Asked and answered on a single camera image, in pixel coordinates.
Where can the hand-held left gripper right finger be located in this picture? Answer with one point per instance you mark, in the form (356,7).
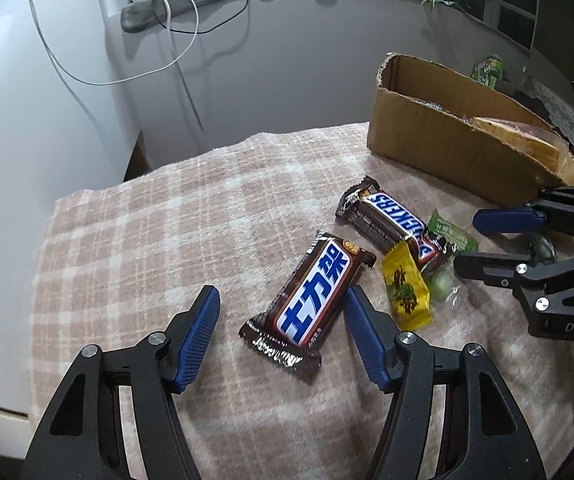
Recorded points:
(367,335)

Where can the brown chocolate bar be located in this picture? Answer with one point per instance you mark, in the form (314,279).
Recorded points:
(392,215)
(312,300)

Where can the yellow candy packet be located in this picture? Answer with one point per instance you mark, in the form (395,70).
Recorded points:
(407,290)

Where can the teal candy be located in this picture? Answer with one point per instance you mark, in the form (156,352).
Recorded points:
(543,249)

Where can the pink yellow bread packet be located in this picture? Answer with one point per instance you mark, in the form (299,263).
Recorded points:
(522,140)

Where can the green wrapped candy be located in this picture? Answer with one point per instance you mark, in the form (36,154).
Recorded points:
(442,285)

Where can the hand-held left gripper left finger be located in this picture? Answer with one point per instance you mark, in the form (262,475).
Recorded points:
(197,335)

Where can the green paper bag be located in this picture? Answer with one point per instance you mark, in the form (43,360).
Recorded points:
(489,71)

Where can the cardboard box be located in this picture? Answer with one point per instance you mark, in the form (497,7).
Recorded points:
(442,155)

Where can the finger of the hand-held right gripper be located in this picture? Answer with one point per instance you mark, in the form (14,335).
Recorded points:
(492,269)
(507,220)

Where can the plaid blanket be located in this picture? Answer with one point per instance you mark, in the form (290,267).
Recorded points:
(167,240)

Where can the white lace tablecloth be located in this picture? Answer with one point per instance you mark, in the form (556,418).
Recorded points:
(562,115)

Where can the green candy packet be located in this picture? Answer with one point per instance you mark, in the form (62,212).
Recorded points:
(449,232)

